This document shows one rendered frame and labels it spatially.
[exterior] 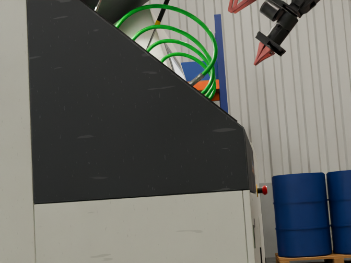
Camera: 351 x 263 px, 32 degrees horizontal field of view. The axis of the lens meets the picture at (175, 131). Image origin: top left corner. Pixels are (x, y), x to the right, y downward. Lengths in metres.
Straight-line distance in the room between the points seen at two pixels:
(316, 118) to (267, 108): 0.69
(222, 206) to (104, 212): 0.31
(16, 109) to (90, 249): 0.43
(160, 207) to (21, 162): 0.40
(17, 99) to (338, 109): 7.20
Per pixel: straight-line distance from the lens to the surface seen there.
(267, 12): 2.08
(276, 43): 2.06
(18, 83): 1.74
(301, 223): 6.59
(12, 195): 1.71
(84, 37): 1.70
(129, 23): 2.43
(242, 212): 1.57
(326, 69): 8.69
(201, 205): 1.57
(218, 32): 7.31
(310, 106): 8.56
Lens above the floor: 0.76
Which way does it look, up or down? 7 degrees up
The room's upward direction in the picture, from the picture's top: 4 degrees counter-clockwise
